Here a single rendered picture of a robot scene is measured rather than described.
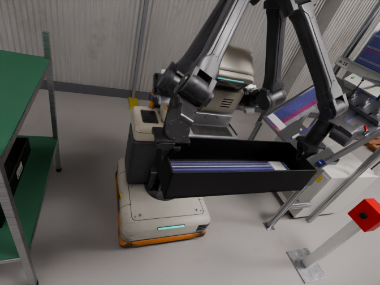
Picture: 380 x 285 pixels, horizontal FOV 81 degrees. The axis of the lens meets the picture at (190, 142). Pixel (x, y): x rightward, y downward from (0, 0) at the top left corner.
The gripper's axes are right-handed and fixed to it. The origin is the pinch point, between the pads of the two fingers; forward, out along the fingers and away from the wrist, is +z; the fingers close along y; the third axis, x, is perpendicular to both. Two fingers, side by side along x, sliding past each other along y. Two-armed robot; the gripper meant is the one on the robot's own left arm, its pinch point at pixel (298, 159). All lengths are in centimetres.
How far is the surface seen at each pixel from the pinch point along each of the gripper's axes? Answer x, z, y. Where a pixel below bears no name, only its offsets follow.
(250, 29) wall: 242, -14, 112
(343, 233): -8, 62, 82
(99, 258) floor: 24, 109, -72
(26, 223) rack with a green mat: 31, 74, -108
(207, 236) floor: 28, 110, 7
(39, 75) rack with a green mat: 77, 14, -104
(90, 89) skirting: 239, 100, -86
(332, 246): -10, 76, 82
